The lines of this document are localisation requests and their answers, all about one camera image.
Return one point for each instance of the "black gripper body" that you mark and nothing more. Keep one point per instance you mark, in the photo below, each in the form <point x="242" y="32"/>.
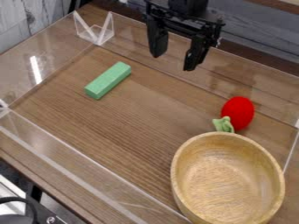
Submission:
<point x="188" y="16"/>

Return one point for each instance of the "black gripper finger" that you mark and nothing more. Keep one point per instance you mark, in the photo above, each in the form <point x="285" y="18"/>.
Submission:
<point x="157" y="37"/>
<point x="196" y="53"/>

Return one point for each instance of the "red plush radish toy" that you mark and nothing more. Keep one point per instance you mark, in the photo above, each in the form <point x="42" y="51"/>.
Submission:
<point x="236" y="115"/>

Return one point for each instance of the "green rectangular block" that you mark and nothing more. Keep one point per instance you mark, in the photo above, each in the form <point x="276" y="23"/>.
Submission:
<point x="108" y="79"/>

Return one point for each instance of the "wooden bowl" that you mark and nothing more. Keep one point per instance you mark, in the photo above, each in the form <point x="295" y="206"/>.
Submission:
<point x="226" y="180"/>

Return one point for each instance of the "black metal clamp base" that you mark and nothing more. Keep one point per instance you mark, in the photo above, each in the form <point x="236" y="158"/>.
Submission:
<point x="42" y="216"/>

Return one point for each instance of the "clear acrylic enclosure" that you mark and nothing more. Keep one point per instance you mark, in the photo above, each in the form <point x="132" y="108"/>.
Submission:
<point x="98" y="154"/>

